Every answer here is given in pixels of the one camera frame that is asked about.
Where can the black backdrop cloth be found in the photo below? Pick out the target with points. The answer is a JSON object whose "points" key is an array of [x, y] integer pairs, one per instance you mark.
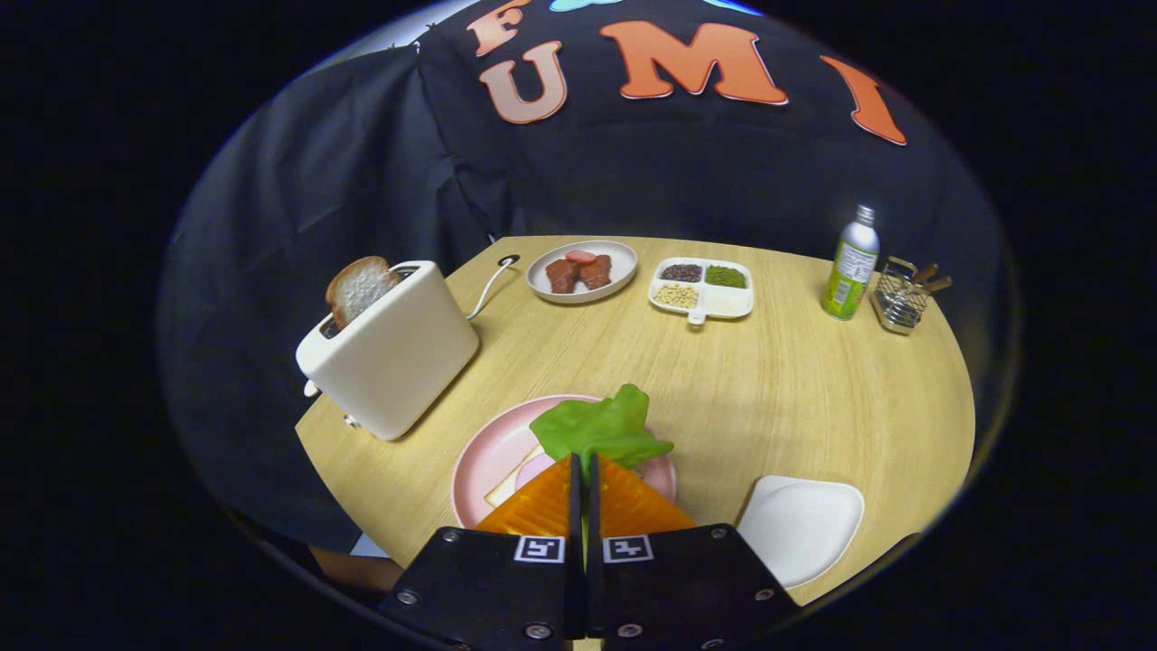
{"points": [[362, 181]]}

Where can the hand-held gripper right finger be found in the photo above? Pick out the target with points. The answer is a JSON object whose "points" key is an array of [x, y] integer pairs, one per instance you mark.
{"points": [[678, 588]]}

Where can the green label drink bottle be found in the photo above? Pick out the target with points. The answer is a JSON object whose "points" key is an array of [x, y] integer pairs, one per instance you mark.
{"points": [[850, 267]]}

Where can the pink sausage slice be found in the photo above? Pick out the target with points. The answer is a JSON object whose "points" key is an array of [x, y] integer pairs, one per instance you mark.
{"points": [[580, 256]]}

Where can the pile of yellow soybeans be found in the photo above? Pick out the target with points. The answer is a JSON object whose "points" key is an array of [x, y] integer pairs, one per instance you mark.
{"points": [[675, 295]]}

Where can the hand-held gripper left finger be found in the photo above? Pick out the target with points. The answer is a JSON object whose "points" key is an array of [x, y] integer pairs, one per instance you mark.
{"points": [[488, 588]]}

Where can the green lettuce leaf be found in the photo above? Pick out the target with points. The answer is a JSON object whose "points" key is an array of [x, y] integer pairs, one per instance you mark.
{"points": [[597, 429]]}

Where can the pink round plate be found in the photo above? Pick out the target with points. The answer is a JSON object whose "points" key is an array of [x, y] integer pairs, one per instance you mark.
{"points": [[488, 452]]}

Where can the cream white toaster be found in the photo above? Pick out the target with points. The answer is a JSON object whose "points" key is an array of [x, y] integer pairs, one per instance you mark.
{"points": [[398, 362]]}

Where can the brown meat piece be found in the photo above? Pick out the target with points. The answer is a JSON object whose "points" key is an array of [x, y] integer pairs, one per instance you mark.
{"points": [[560, 274], [597, 271]]}

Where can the toasted bread slice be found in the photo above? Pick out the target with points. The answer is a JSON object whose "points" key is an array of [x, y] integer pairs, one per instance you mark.
{"points": [[360, 287]]}

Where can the pile of green mung beans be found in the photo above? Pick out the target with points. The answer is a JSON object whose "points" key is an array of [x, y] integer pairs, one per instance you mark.
{"points": [[726, 277]]}

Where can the white rounded square plate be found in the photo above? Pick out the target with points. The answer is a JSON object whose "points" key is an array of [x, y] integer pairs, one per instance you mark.
{"points": [[800, 529]]}

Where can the pile of dark red beans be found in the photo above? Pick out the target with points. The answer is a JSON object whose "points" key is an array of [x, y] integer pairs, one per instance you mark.
{"points": [[681, 272]]}

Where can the white round plate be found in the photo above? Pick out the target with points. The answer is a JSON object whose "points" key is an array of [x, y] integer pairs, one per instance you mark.
{"points": [[619, 258]]}

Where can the white divided dish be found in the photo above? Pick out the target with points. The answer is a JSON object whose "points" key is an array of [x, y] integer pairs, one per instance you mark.
{"points": [[723, 302]]}

